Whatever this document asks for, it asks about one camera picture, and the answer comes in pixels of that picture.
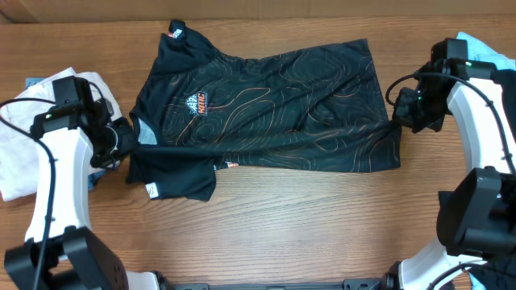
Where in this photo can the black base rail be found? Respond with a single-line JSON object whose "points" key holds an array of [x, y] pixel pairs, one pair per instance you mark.
{"points": [[274, 287]]}

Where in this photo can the plain black garment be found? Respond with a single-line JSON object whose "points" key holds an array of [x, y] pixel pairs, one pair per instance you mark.
{"points": [[476, 221]]}

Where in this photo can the folded blue jeans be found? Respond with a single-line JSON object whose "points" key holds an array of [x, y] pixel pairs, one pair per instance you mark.
{"points": [[96, 174]]}

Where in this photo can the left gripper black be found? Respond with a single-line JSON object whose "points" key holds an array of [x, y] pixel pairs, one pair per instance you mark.
{"points": [[128, 142]]}

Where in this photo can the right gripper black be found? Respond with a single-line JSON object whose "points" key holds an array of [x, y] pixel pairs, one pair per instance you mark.
{"points": [[402, 115]]}

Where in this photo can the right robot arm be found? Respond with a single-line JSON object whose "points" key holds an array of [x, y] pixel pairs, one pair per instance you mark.
{"points": [[448, 69]]}

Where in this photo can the folded beige pants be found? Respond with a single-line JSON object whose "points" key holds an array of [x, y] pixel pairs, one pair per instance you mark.
{"points": [[19, 157]]}

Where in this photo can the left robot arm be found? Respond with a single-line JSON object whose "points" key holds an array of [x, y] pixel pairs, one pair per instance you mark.
{"points": [[60, 249]]}

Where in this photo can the black orange patterned t-shirt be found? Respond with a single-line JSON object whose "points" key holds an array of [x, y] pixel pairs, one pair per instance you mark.
{"points": [[202, 110]]}

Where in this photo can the light blue garment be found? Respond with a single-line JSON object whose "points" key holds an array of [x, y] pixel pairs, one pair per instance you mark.
{"points": [[480, 51]]}

